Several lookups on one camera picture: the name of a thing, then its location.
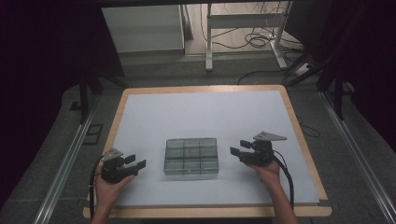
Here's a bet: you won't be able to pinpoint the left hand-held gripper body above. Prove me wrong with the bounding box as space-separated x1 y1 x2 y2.
99 147 139 185

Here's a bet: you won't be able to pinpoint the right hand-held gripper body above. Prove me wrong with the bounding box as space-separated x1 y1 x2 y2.
244 130 288 167

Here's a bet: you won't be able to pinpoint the clear grey plastic compartment box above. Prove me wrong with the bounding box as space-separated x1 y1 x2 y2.
163 137 219 176

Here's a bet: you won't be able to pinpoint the person's left hand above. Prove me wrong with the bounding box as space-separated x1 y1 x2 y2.
92 163 135 207

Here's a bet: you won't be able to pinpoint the person's right hand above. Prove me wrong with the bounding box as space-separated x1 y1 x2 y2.
245 158 282 185

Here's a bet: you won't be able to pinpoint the black floor plate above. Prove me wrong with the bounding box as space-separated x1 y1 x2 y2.
82 123 105 146

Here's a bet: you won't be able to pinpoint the dark metal stand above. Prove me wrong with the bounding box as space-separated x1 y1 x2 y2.
288 55 356 121
69 69 129 125

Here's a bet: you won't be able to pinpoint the white power strip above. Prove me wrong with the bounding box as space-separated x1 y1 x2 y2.
295 63 313 77

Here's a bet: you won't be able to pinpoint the grey cabinet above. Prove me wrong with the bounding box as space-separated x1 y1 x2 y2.
101 4 185 54

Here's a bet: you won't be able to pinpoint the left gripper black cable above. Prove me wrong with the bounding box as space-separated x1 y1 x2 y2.
88 154 106 220

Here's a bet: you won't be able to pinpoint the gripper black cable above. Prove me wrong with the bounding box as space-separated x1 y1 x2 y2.
88 154 106 220
272 149 295 210

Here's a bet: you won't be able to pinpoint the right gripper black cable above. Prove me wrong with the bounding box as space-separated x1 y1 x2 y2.
272 149 295 210

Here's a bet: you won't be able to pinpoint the aluminium rail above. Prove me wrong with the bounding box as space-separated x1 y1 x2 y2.
320 91 396 223
32 108 96 224

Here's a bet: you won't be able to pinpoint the thin black cable loop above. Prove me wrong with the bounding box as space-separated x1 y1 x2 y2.
295 115 321 139

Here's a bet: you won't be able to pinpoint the long black floor cable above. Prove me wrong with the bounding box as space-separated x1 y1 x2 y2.
236 68 293 86

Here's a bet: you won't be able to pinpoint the coiled black floor cables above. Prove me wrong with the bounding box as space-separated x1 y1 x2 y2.
199 1 304 52

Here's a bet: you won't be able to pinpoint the white metal desk frame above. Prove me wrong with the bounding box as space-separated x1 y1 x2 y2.
205 1 293 72

